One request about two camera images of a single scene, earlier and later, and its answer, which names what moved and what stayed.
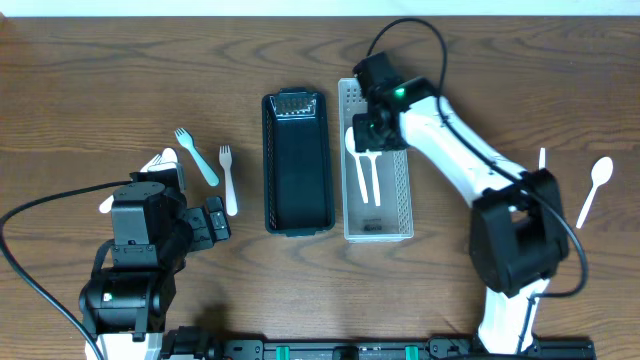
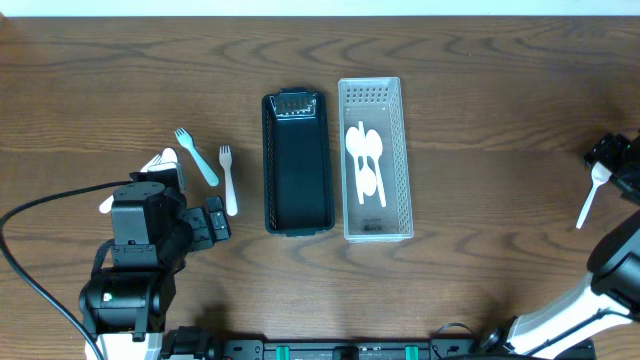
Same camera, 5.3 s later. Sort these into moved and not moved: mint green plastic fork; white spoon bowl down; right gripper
Moved: white spoon bowl down; right gripper
Not moved: mint green plastic fork
